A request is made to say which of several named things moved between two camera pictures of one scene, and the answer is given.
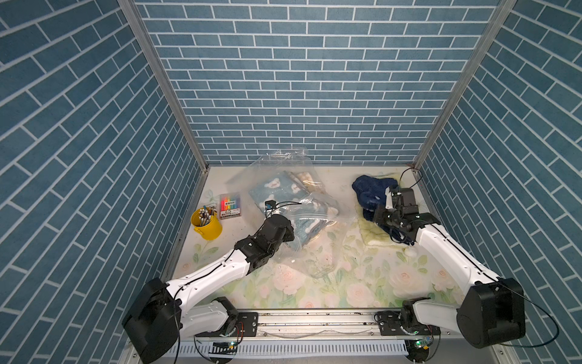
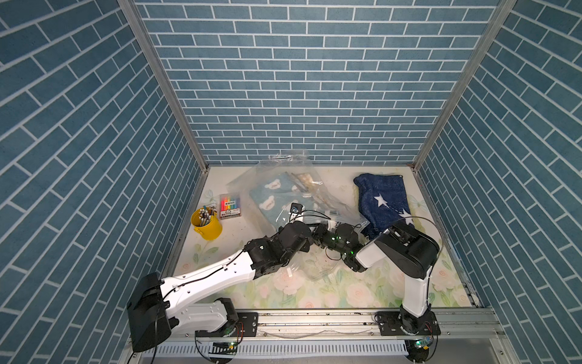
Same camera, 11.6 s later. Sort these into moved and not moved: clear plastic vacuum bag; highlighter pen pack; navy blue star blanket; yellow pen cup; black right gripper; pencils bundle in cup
Moved: black right gripper; navy blue star blanket
Not moved: clear plastic vacuum bag; yellow pen cup; highlighter pen pack; pencils bundle in cup
